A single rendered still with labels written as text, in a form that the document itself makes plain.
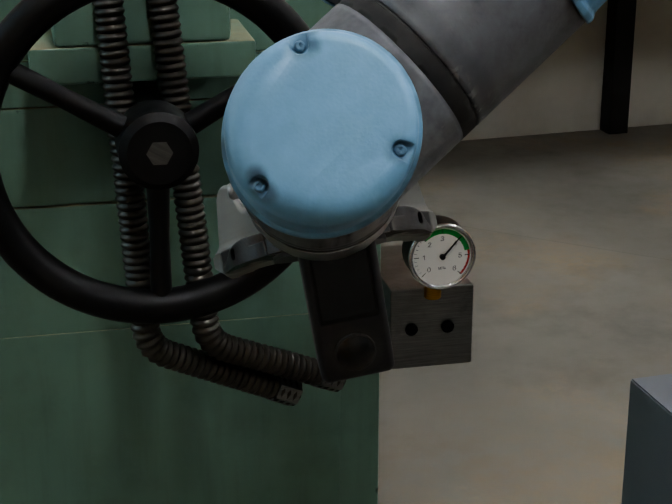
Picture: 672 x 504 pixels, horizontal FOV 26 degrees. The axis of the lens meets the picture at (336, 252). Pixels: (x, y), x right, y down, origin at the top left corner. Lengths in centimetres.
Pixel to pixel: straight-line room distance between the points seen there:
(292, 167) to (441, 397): 193
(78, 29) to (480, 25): 54
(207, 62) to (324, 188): 54
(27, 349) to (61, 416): 7
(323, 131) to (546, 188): 310
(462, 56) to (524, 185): 309
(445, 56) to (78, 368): 75
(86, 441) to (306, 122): 77
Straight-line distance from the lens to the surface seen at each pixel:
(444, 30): 68
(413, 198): 97
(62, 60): 117
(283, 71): 66
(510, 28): 69
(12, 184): 129
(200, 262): 119
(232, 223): 97
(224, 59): 118
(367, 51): 66
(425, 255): 130
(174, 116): 108
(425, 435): 244
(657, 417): 132
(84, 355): 135
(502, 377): 266
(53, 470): 140
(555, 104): 425
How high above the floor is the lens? 111
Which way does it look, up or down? 20 degrees down
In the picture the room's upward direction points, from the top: straight up
